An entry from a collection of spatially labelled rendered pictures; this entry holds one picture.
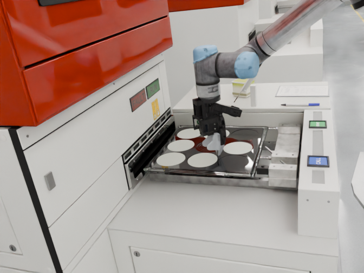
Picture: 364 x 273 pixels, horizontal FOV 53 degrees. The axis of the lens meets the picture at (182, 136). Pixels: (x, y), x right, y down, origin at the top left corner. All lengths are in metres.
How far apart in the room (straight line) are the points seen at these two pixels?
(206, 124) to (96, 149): 0.35
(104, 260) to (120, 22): 0.68
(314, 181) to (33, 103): 0.68
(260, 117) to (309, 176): 0.52
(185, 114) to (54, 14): 0.82
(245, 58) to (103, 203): 0.58
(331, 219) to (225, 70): 0.48
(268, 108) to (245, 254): 0.64
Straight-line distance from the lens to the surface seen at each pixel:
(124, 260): 1.17
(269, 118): 1.45
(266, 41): 1.14
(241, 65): 1.04
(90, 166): 1.01
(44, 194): 0.88
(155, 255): 1.10
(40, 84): 0.78
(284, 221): 1.06
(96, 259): 1.10
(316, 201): 0.95
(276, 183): 1.13
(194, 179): 1.23
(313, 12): 1.09
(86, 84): 0.91
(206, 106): 1.14
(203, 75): 1.09
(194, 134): 1.41
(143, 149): 1.26
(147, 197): 1.21
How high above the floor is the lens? 1.46
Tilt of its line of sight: 23 degrees down
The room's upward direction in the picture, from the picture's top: 8 degrees counter-clockwise
